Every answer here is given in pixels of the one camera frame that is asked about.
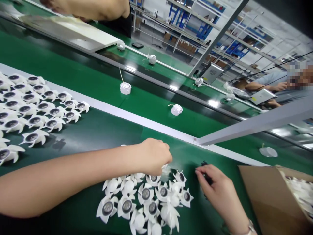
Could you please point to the white round motor housing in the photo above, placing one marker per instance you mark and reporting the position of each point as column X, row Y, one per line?
column 176, row 110
column 199, row 81
column 230, row 97
column 121, row 46
column 152, row 59
column 125, row 88

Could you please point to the silver box with yellow label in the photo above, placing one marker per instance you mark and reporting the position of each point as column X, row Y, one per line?
column 262, row 96

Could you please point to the clear plastic bag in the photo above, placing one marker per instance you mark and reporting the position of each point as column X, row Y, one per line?
column 238, row 91

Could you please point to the person's left fingers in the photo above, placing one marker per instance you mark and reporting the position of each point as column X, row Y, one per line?
column 164, row 153

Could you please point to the white round disc part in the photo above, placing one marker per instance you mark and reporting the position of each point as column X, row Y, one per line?
column 268, row 151

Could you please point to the black phone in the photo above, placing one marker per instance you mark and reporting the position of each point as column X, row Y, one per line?
column 137, row 45

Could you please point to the grey metal frame post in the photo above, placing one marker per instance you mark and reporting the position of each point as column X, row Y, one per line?
column 220, row 36

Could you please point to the grey metal frame bar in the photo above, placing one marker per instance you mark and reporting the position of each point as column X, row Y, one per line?
column 256, row 123

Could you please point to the rows of white impellers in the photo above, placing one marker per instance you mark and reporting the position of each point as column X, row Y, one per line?
column 31, row 107

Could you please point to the brown cardboard box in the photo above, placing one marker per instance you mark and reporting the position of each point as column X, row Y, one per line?
column 264, row 195

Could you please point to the white flat tray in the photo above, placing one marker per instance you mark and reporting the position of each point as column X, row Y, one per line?
column 78, row 31

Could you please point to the pile of white impellers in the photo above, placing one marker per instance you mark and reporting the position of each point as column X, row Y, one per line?
column 146, row 195

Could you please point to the grey metal machine box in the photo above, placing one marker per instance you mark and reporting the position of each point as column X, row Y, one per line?
column 213, row 73

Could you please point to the small white fan impeller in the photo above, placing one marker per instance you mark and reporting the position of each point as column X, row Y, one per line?
column 167, row 170

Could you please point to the heap of white plastic parts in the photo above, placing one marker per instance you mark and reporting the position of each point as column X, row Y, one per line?
column 299, row 193

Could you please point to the person's right hand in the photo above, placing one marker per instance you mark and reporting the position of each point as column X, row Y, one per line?
column 220, row 188

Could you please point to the person's right fingers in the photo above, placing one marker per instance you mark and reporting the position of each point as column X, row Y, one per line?
column 207, row 171

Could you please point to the green conveyor belt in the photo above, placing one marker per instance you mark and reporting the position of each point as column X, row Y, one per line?
column 97, row 73

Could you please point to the small black plastic part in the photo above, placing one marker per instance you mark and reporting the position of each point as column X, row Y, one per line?
column 204, row 163

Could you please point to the warehouse shelving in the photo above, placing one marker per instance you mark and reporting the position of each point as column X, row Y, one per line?
column 200, row 22

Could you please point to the person's left hand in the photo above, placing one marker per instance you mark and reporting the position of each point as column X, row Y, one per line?
column 152, row 154

